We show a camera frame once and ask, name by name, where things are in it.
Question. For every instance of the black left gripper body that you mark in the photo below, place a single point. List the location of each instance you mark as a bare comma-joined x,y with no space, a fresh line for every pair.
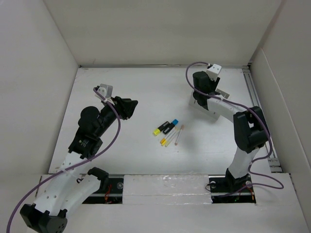
117,106

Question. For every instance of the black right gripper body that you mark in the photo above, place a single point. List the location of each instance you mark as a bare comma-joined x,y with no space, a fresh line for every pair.
213,84

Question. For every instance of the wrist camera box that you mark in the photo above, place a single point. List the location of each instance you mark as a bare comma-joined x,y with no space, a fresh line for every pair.
105,90
213,71

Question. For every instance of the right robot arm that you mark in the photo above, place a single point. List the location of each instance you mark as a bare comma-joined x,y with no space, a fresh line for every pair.
249,134

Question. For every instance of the pink cap white pen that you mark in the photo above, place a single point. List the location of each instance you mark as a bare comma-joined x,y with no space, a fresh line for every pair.
179,134

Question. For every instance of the yellow cap black highlighter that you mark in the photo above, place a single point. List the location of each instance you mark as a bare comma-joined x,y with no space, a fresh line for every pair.
159,129

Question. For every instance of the white foam block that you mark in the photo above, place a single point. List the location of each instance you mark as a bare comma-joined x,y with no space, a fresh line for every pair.
185,189

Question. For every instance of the yellow cap white pen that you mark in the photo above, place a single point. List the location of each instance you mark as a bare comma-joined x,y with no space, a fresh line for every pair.
168,136
172,137

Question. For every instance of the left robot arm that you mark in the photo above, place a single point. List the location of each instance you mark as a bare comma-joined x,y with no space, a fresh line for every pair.
77,178

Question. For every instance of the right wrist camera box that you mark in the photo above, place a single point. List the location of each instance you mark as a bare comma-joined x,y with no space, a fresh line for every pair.
213,71

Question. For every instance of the blue cap black highlighter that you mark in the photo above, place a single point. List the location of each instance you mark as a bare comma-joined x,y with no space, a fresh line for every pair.
170,126

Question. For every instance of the white pen holder box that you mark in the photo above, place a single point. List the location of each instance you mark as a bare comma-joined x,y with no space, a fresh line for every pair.
194,102

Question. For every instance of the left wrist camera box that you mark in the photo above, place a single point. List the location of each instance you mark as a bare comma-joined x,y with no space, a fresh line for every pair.
105,90

